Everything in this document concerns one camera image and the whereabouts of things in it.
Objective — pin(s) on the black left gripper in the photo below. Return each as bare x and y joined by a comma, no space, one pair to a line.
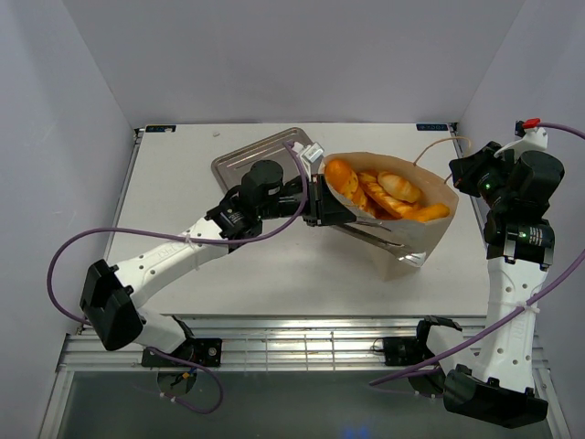
324,208

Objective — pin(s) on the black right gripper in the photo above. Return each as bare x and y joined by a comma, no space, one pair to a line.
464,169

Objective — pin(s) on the long fake baguette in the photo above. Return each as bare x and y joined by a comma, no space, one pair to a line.
343,179

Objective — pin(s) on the silver metal tongs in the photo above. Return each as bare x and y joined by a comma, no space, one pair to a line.
375,234

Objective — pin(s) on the twisted fake bread front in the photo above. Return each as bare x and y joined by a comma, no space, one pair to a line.
396,208

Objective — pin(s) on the pale shell fake bread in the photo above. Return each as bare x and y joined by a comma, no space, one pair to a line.
399,187

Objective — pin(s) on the cream paper bag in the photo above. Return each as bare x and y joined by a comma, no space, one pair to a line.
421,236

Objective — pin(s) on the small striped fake bread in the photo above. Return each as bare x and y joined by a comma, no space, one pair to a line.
433,212

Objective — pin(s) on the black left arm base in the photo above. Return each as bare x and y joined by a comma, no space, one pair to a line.
206,352

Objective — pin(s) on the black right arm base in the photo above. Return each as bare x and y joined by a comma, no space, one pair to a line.
400,351

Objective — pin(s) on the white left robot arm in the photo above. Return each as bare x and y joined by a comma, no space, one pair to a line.
114,297

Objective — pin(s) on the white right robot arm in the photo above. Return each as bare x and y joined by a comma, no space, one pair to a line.
496,385

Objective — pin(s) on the silver metal tray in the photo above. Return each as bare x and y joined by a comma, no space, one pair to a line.
230,168

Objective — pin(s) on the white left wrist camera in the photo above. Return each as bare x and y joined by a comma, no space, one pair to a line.
310,155

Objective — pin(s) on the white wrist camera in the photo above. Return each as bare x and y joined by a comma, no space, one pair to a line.
310,155
530,137

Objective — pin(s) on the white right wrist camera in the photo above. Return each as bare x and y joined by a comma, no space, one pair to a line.
530,137

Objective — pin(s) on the aluminium frame rail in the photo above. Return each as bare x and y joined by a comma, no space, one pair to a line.
263,344

